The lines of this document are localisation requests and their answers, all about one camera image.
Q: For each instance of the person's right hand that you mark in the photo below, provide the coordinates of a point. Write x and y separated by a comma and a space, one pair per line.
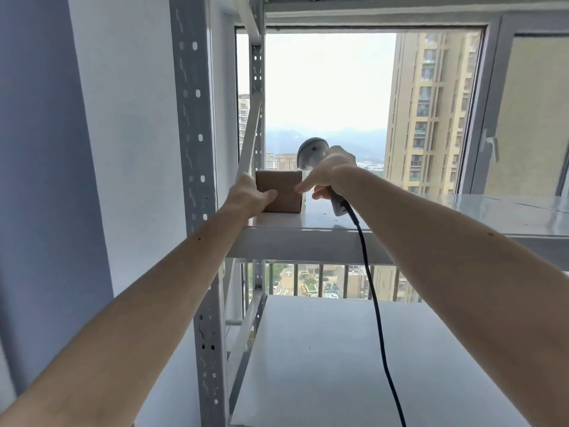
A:
331, 169

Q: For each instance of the person's left hand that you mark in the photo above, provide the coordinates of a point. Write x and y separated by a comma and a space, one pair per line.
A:
246, 197

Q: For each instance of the person's left thumb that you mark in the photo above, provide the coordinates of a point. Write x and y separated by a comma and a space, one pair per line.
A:
266, 199

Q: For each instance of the brown cardboard box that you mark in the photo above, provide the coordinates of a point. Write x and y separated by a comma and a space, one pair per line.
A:
281, 191

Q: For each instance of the grey handheld barcode scanner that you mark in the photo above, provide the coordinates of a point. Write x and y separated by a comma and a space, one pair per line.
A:
311, 153

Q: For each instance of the person's left forearm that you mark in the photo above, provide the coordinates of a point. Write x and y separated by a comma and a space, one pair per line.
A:
111, 324

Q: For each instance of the person's right forearm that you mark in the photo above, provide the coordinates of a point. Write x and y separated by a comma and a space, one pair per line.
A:
466, 280

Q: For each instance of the white metal shelving rack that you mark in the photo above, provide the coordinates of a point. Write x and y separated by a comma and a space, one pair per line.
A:
311, 244

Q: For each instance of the grey window guard railing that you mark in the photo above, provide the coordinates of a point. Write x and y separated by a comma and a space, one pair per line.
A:
329, 281

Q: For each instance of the grey window frame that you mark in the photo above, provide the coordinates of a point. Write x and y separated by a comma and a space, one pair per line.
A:
493, 106

